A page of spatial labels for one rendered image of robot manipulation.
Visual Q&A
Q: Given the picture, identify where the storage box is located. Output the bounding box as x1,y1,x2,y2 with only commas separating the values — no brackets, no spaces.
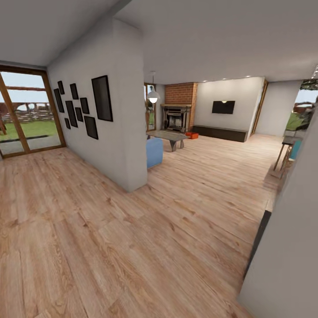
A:
185,132,198,139

